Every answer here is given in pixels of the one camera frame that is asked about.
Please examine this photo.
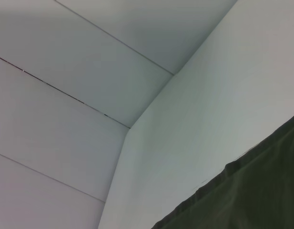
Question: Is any dark green FREE t-shirt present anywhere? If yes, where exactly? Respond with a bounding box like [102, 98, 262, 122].
[153, 112, 294, 229]

